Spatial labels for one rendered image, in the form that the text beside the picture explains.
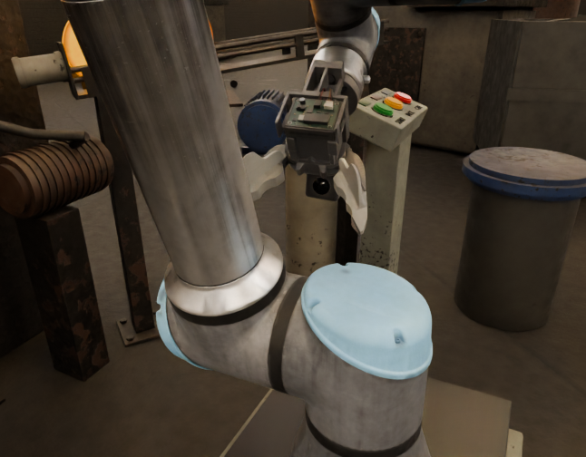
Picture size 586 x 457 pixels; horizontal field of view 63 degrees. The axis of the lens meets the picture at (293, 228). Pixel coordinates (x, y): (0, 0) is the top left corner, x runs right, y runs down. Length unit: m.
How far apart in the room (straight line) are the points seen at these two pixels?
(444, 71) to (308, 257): 2.03
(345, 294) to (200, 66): 0.22
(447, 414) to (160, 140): 0.48
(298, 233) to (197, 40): 0.79
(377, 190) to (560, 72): 1.39
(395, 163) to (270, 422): 0.58
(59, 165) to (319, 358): 0.74
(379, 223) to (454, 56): 1.97
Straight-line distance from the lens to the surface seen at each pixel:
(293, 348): 0.43
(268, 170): 0.56
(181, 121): 0.33
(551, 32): 2.25
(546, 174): 1.26
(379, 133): 0.92
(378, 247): 1.07
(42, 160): 1.03
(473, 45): 2.89
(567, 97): 2.30
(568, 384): 1.30
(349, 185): 0.53
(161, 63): 0.32
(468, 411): 0.67
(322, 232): 1.07
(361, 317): 0.40
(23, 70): 1.09
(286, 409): 0.64
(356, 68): 0.63
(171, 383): 1.18
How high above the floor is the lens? 0.78
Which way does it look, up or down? 25 degrees down
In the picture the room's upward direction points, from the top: straight up
